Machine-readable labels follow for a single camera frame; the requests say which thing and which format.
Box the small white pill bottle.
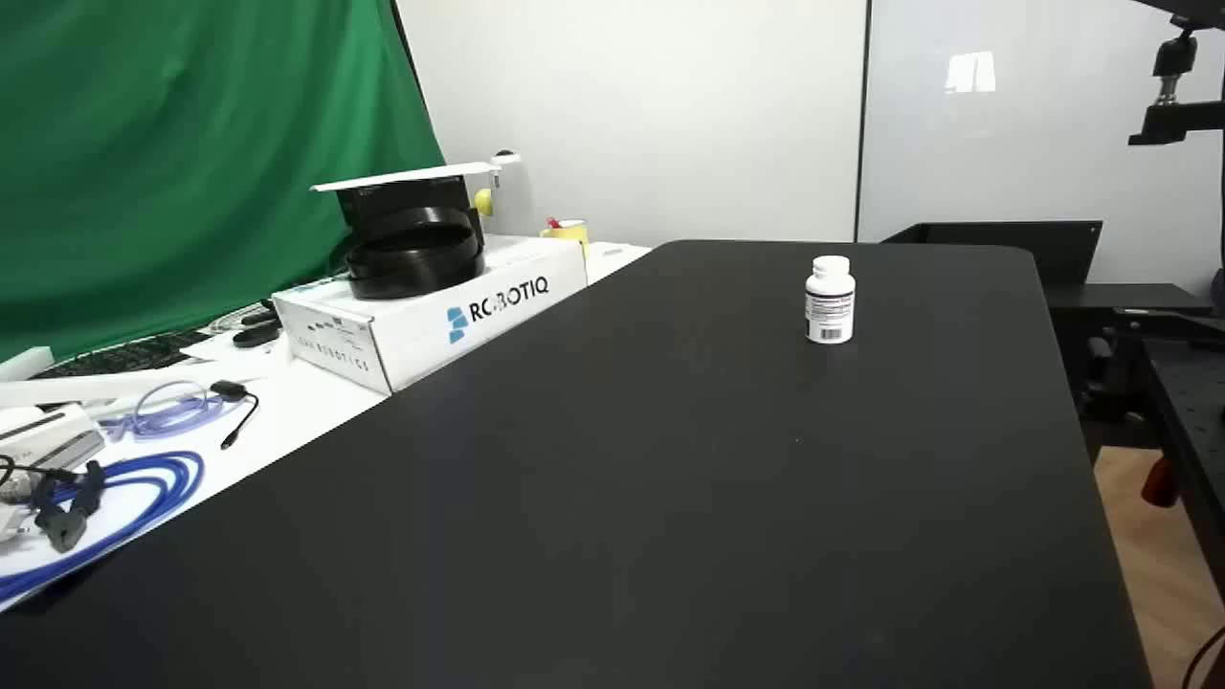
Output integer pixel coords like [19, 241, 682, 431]
[804, 255, 857, 345]

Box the yellow cup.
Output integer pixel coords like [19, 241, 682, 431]
[541, 217, 590, 252]

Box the white cardboard box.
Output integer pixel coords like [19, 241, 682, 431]
[272, 235, 589, 396]

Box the black round rings stack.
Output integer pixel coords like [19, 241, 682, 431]
[345, 206, 486, 300]

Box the black box with white lid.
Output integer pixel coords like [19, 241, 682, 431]
[310, 161, 501, 240]

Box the green backdrop cloth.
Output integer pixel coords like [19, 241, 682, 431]
[0, 0, 447, 364]

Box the black keyboard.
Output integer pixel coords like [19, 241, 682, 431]
[31, 329, 213, 381]

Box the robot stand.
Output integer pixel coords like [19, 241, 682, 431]
[1045, 282, 1225, 604]

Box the white power adapter box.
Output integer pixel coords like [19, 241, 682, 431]
[0, 403, 106, 472]

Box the black cable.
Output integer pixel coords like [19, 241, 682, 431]
[209, 380, 261, 451]

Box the coil of clear cable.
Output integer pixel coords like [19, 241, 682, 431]
[100, 380, 240, 443]

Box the coil of blue cable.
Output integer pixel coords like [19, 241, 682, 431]
[0, 451, 206, 606]

